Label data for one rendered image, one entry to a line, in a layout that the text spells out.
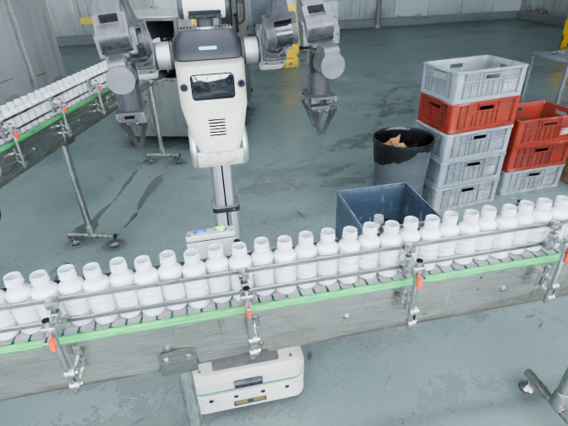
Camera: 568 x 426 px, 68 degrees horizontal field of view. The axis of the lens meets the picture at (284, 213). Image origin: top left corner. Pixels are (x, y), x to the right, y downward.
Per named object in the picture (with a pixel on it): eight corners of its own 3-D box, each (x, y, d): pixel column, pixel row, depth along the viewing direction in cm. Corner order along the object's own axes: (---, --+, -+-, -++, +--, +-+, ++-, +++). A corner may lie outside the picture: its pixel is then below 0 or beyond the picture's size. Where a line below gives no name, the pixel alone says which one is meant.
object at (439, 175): (437, 189, 326) (441, 163, 315) (407, 169, 360) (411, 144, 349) (501, 177, 342) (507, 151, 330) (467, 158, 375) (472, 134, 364)
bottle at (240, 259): (259, 293, 115) (255, 244, 106) (243, 305, 111) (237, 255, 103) (243, 285, 118) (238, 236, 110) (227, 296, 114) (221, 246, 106)
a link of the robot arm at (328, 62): (332, 13, 99) (297, 19, 98) (351, 18, 90) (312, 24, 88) (335, 66, 106) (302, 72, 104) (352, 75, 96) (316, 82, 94)
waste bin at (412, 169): (379, 228, 322) (387, 150, 289) (358, 201, 360) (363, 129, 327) (434, 221, 329) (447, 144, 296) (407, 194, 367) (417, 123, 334)
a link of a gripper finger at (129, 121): (124, 152, 101) (116, 113, 96) (128, 142, 107) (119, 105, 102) (154, 149, 102) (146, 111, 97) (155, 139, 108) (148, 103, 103)
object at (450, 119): (447, 135, 304) (453, 105, 292) (415, 118, 337) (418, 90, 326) (516, 124, 320) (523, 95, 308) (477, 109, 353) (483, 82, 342)
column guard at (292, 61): (281, 68, 816) (280, 5, 760) (277, 64, 849) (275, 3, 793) (301, 67, 823) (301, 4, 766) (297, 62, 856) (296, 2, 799)
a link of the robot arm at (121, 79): (134, 24, 92) (93, 30, 91) (131, 30, 82) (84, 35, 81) (149, 79, 98) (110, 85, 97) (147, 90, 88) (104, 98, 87)
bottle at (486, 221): (492, 259, 125) (505, 212, 116) (473, 262, 124) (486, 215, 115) (481, 248, 130) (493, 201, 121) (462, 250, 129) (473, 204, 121)
